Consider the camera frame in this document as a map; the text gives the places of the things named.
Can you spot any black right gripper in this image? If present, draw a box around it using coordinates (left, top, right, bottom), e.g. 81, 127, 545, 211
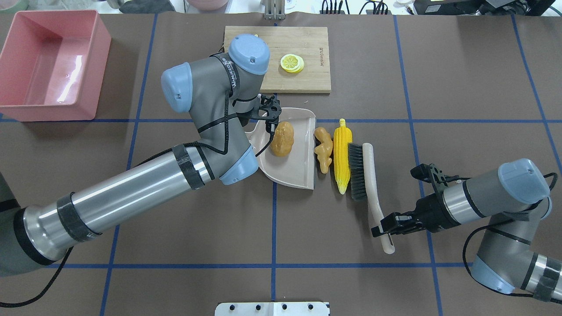
371, 193, 450, 237

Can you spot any beige hand brush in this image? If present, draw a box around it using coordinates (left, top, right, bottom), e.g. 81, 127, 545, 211
347, 142, 395, 255

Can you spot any yellow corn toy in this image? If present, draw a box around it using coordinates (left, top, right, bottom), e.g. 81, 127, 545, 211
333, 118, 353, 195

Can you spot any orange ginger toy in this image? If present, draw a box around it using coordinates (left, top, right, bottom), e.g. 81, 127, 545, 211
314, 127, 333, 174

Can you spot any brown potato toy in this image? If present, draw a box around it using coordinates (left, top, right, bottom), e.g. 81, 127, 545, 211
269, 121, 294, 157

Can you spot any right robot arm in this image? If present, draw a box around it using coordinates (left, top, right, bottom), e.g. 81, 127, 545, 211
371, 158, 561, 304

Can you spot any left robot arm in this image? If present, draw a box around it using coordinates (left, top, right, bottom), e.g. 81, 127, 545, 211
0, 34, 270, 277

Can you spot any pink plastic bin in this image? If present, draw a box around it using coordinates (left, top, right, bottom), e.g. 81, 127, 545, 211
0, 10, 111, 122

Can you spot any wooden cutting board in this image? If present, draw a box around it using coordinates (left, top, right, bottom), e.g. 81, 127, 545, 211
223, 25, 331, 94

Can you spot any yellow lemon slice toy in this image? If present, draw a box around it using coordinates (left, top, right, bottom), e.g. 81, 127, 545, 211
280, 54, 305, 73

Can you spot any pink bowl on scale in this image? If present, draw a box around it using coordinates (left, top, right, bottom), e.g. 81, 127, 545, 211
187, 0, 229, 11

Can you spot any dark grey cloth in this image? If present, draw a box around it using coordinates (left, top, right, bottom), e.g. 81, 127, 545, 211
119, 0, 176, 14

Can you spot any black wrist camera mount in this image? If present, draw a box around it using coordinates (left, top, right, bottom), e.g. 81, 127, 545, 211
249, 94, 282, 134
410, 164, 464, 192

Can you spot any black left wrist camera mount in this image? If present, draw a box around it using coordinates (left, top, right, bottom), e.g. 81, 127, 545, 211
249, 94, 282, 134

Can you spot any aluminium frame post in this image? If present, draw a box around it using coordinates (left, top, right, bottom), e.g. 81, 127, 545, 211
261, 0, 287, 20

